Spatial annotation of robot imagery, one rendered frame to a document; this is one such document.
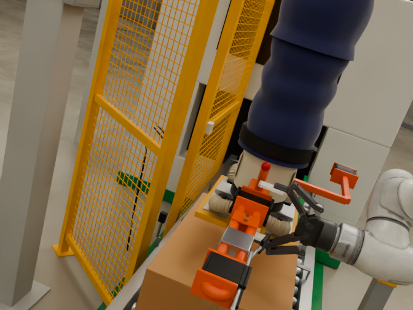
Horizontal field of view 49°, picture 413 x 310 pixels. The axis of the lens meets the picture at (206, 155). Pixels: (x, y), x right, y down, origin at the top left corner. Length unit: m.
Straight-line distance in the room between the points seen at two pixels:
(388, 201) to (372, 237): 0.10
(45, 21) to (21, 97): 0.33
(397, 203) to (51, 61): 1.37
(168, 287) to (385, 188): 0.61
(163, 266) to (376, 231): 0.56
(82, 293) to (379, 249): 1.83
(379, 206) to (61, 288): 1.88
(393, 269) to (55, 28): 1.44
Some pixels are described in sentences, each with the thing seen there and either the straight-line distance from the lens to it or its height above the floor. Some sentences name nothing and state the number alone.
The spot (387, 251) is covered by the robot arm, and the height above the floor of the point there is 1.24.
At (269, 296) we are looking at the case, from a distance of 1.31.
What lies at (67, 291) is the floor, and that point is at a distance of 2.62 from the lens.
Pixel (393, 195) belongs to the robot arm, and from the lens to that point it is 1.17.
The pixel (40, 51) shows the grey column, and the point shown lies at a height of 1.26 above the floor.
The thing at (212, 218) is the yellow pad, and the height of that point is 1.09.
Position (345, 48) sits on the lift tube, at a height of 1.62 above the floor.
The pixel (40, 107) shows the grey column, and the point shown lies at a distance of 1.97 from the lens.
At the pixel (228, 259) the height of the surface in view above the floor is 1.22.
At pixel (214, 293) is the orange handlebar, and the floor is 1.20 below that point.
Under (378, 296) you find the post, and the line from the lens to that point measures 1.72.
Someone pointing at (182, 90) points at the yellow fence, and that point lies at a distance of 1.77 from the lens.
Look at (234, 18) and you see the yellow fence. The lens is 2.19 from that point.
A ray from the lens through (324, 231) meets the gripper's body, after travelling 1.11.
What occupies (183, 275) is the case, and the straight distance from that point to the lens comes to 1.25.
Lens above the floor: 1.65
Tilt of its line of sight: 19 degrees down
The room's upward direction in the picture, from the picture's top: 17 degrees clockwise
